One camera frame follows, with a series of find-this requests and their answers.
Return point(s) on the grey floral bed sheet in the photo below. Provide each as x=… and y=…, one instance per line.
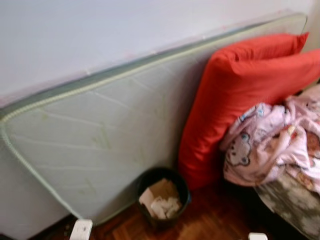
x=295, y=205

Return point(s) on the pink cartoon print blanket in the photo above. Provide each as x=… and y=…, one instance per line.
x=265, y=145

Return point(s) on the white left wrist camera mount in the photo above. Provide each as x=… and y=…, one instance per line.
x=81, y=231

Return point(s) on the large red cushion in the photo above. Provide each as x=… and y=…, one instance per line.
x=230, y=100

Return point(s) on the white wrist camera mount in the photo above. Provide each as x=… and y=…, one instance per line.
x=81, y=231
x=257, y=237

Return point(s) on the brown cardboard piece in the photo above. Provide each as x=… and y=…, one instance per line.
x=160, y=189

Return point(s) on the black waste bin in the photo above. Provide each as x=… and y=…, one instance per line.
x=182, y=192

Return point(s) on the white crumpled paper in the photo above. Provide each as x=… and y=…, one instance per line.
x=167, y=207

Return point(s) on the pale quilted mattress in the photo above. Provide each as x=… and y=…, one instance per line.
x=100, y=140

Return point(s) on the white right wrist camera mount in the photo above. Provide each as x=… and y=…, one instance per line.
x=257, y=237

